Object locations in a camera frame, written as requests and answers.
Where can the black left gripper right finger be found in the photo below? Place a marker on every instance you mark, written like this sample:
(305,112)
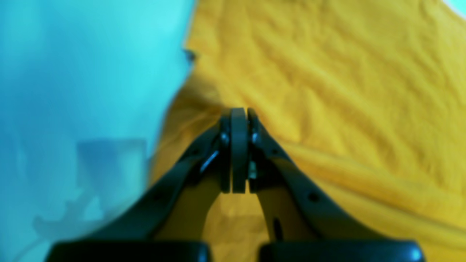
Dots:
(304,224)

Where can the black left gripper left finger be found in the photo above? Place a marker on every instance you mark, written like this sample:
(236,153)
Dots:
(166,223)

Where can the orange t-shirt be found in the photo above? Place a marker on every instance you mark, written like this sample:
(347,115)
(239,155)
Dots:
(368,97)

